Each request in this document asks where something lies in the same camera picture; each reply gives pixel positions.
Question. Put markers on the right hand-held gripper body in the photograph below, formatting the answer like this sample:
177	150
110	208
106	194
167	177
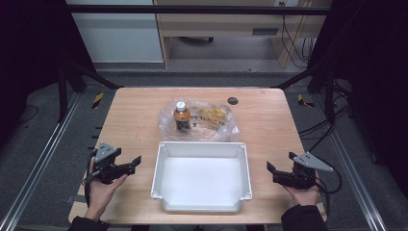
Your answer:
303	173

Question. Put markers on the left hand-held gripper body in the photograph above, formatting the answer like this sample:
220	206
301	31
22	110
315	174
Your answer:
107	166

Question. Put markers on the person's right hand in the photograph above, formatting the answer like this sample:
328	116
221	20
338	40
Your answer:
303	195

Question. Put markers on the person's left hand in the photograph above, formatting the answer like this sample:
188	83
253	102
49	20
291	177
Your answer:
101	194

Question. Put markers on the yellow black tape strip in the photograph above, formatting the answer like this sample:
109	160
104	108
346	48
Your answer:
303	102
97	100

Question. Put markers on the orange drink bottle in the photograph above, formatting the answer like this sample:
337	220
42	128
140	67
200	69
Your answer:
182	117

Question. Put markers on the clear plastic bag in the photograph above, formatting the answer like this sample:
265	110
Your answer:
221	128

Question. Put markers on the white plastic bin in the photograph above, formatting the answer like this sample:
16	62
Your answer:
201	179

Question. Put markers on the black round table grommet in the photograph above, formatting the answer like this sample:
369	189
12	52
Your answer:
233	100

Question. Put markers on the yellow snack packet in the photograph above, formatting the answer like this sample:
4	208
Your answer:
212	114

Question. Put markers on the black curtain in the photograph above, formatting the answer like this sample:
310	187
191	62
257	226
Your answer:
378	80
29	48

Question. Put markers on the white cabinet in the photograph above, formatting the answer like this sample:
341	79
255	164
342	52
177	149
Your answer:
118	35

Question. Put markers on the light wooden desk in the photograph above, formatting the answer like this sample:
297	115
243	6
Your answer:
224	22

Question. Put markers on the aluminium rail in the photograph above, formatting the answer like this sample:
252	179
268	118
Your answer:
349	166
41	160

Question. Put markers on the black frame stand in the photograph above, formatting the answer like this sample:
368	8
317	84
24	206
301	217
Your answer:
329	96
63	93

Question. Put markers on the black horizontal frame bar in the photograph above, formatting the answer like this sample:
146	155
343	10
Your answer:
192	9

